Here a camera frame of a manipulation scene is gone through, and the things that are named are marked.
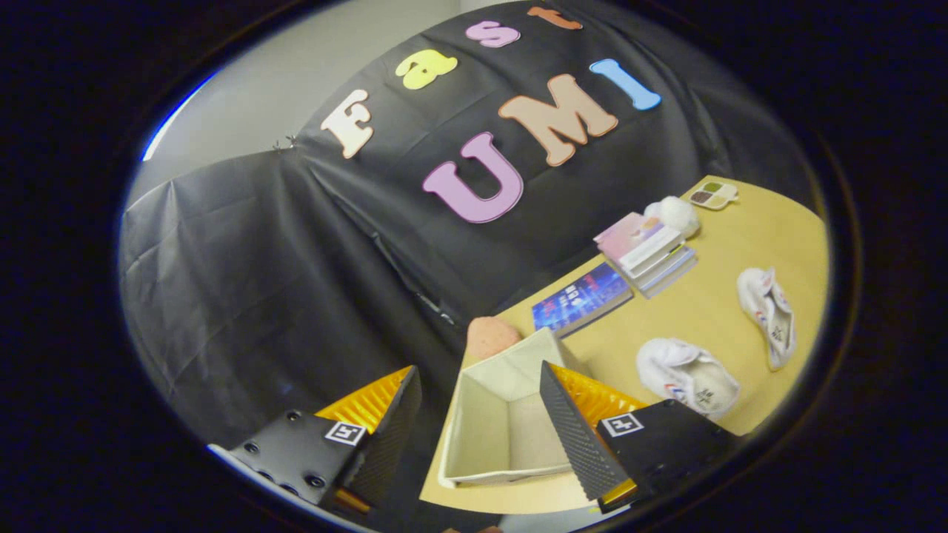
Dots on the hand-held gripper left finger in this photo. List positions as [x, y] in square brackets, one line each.
[389, 437]

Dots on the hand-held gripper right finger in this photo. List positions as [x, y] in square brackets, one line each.
[574, 437]

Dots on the beige fabric storage box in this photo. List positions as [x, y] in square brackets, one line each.
[503, 429]

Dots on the white canvas shoe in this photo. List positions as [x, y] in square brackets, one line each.
[763, 303]
[678, 366]

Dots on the orange fluffy ball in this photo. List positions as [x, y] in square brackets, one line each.
[490, 337]

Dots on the dark blue book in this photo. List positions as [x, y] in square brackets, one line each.
[581, 300]

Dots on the blue-edged book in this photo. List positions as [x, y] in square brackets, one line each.
[674, 280]

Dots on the white book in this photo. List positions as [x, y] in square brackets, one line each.
[666, 265]

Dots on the pink cover book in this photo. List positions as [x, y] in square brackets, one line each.
[633, 235]

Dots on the white fluffy ball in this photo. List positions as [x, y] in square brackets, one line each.
[678, 215]

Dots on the small compartment palette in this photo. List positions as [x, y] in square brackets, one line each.
[712, 195]

